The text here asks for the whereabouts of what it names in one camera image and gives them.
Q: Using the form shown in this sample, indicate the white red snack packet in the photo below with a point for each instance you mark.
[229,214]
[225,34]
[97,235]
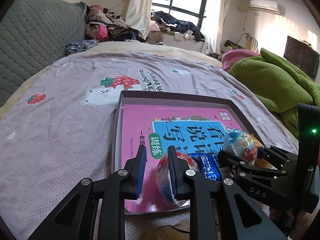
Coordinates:
[163,179]

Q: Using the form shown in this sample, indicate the white air conditioner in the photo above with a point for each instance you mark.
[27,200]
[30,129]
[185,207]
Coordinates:
[264,5]

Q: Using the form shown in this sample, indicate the white curtain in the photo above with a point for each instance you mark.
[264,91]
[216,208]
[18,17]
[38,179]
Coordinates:
[212,26]
[138,16]

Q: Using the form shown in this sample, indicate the clothes pile on windowsill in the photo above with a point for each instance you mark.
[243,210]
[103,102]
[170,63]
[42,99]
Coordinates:
[177,26]

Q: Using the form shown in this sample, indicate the purple strawberry bedsheet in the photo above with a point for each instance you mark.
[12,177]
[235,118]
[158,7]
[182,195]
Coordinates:
[61,129]

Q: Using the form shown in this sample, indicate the grey quilted headboard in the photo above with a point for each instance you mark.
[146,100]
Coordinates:
[34,34]

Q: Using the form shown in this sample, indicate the black yellow tool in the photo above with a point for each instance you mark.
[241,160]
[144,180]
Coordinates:
[231,45]

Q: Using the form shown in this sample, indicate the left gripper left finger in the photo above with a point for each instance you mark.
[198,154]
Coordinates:
[96,202]

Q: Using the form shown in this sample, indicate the pink pillow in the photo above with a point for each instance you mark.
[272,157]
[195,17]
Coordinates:
[231,57]

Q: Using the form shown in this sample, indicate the left white curtain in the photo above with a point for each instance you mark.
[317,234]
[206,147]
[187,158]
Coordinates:
[138,16]

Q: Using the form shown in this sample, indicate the clothes pile by headboard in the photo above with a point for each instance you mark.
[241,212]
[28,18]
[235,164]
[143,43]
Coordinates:
[102,25]

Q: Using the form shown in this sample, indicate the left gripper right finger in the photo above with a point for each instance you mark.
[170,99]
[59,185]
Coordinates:
[218,209]

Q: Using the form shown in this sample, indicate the yellow snack packet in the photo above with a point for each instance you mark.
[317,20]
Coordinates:
[260,161]

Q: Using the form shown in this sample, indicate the blue cookie packet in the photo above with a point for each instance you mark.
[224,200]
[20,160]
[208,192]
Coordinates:
[207,165]

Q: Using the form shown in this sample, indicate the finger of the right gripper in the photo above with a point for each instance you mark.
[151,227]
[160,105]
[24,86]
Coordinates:
[243,169]
[278,156]

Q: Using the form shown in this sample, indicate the blue patterned cloth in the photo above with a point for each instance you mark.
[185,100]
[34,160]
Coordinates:
[79,46]

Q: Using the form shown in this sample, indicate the right white curtain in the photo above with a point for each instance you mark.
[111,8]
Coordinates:
[212,26]

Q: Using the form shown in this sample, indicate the pink workbook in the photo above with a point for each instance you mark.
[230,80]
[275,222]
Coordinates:
[188,129]

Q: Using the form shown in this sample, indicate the wall television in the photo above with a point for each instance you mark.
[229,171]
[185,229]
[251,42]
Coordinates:
[302,55]

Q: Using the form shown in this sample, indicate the shallow brown box tray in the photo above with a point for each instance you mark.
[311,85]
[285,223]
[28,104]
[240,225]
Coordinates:
[171,99]

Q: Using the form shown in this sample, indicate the green blanket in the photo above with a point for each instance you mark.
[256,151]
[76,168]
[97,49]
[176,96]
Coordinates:
[278,84]

